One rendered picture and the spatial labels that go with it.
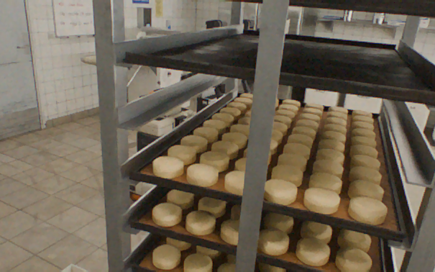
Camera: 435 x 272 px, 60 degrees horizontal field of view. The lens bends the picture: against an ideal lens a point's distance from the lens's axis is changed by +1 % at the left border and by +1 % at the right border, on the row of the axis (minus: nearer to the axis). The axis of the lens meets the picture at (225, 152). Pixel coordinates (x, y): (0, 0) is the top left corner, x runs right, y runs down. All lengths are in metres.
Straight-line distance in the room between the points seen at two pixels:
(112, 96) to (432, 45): 6.13
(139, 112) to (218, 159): 0.15
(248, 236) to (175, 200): 0.18
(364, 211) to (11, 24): 4.76
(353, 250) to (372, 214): 0.10
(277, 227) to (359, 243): 0.13
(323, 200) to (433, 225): 0.13
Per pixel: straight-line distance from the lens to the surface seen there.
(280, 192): 0.54
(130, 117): 0.59
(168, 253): 0.70
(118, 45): 0.54
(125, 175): 0.61
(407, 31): 1.06
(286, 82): 0.47
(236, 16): 1.10
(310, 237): 0.63
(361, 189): 0.60
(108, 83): 0.55
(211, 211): 0.66
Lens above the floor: 1.76
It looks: 23 degrees down
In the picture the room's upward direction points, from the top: 5 degrees clockwise
